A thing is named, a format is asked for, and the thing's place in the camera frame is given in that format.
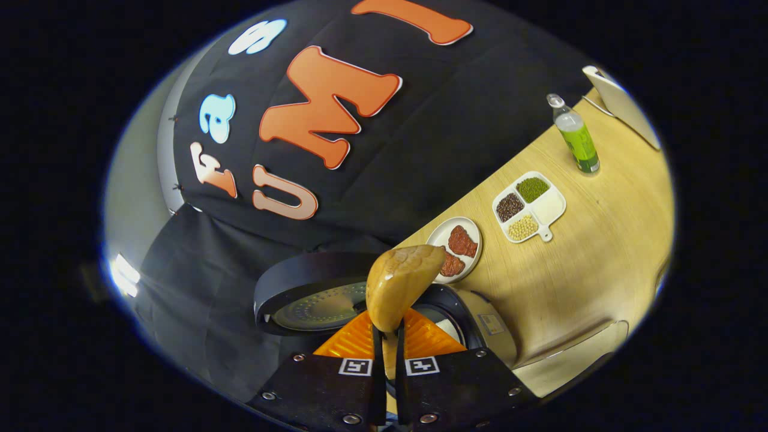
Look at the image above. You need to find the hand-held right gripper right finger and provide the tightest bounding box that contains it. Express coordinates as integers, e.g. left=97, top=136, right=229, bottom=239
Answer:
left=395, top=308, right=538, bottom=430

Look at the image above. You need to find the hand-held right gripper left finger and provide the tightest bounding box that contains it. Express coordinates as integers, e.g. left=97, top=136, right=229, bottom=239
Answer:
left=249, top=309, right=388, bottom=430

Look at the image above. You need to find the wooden spoon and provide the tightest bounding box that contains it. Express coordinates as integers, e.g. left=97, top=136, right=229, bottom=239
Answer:
left=366, top=244, right=447, bottom=415

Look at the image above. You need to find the clear shallow tray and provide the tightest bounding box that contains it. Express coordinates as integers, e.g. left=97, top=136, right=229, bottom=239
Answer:
left=513, top=320, right=629, bottom=398

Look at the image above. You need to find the white divided dish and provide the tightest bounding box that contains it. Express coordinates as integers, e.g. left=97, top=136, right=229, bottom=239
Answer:
left=492, top=171, right=567, bottom=244

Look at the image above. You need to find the red meat slice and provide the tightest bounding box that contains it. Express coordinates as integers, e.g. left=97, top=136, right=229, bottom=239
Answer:
left=448, top=225, right=479, bottom=259
left=440, top=252, right=466, bottom=278

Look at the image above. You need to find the green beans pile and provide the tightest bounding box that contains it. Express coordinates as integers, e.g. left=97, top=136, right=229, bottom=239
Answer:
left=516, top=177, right=550, bottom=203

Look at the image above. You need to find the white rice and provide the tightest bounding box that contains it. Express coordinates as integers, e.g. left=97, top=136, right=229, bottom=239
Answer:
left=433, top=316, right=463, bottom=346

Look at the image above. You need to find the white round plate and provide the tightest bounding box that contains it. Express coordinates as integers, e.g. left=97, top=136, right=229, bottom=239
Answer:
left=426, top=217, right=483, bottom=284

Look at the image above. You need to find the green label drink bottle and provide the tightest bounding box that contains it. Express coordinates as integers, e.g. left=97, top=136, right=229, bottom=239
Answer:
left=546, top=93, right=601, bottom=175

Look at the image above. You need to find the ceiling light strip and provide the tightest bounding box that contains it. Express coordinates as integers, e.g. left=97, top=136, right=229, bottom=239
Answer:
left=110, top=252, right=142, bottom=299

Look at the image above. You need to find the white toaster cable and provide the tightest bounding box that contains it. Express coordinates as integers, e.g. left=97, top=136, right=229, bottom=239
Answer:
left=581, top=95, right=616, bottom=118

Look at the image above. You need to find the dark beans pile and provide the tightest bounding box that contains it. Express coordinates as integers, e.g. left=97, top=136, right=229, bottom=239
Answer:
left=496, top=193, right=526, bottom=223

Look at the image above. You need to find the yellow beans pile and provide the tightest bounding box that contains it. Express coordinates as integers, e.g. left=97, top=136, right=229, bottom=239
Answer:
left=508, top=215, right=539, bottom=241

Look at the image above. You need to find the black backdrop cloth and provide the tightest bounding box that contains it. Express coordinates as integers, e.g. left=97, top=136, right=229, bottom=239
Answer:
left=135, top=0, right=607, bottom=403

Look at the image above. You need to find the white toaster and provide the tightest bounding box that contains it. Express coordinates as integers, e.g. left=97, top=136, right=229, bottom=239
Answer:
left=582, top=65, right=662, bottom=151

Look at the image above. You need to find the dark rice cooker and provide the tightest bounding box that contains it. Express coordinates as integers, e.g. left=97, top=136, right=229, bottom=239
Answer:
left=253, top=252, right=520, bottom=370

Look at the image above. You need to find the row of black cloth clips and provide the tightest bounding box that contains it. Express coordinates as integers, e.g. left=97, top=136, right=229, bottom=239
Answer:
left=170, top=114, right=187, bottom=215

